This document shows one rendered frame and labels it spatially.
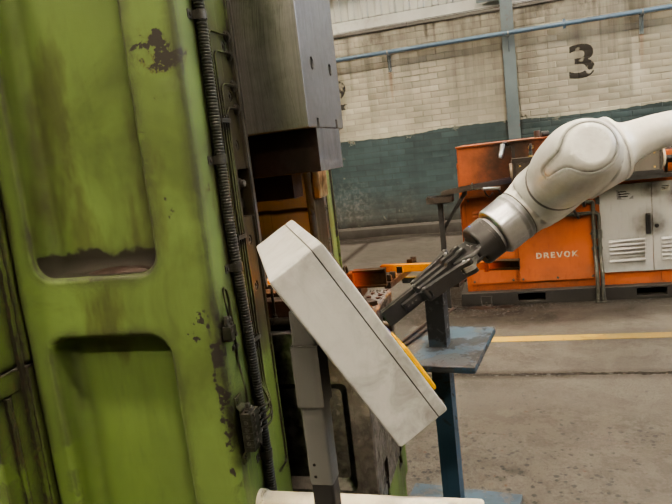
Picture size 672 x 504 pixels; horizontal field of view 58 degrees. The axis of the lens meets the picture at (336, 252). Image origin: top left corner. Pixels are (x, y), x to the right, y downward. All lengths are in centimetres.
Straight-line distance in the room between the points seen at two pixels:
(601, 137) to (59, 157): 99
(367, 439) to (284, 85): 81
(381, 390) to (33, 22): 98
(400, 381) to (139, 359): 68
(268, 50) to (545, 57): 775
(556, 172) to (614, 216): 402
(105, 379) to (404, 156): 788
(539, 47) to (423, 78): 157
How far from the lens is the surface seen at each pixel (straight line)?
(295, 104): 133
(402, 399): 81
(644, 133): 102
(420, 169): 899
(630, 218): 497
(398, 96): 904
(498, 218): 106
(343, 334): 77
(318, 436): 98
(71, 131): 133
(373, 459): 149
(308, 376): 94
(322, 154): 139
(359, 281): 150
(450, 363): 189
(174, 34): 116
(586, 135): 92
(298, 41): 134
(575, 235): 494
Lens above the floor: 130
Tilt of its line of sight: 9 degrees down
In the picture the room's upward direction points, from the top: 7 degrees counter-clockwise
